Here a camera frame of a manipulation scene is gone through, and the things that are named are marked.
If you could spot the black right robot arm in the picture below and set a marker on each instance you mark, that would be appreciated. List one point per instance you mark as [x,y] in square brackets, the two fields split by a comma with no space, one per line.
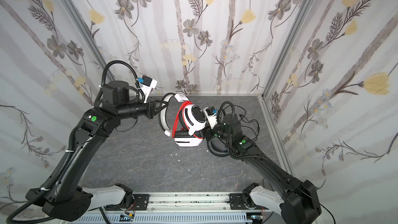
[244,149]

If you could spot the white vented cable duct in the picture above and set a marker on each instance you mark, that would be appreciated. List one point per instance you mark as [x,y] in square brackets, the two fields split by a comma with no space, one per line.
[179,218]

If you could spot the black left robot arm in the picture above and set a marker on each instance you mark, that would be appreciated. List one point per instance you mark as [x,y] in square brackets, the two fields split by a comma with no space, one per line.
[59,196]

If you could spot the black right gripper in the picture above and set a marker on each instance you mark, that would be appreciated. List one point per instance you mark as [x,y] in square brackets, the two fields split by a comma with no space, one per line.
[213,132]

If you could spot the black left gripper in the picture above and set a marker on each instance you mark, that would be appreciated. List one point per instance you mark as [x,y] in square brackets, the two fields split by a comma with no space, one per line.
[149,108]

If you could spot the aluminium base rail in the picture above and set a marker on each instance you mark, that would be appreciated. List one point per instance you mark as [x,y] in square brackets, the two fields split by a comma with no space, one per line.
[192,202]

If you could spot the white black headphones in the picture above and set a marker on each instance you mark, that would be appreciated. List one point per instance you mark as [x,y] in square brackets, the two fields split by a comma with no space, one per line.
[189,124]

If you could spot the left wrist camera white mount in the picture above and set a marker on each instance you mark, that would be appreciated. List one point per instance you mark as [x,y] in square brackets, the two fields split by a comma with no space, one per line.
[147,84]

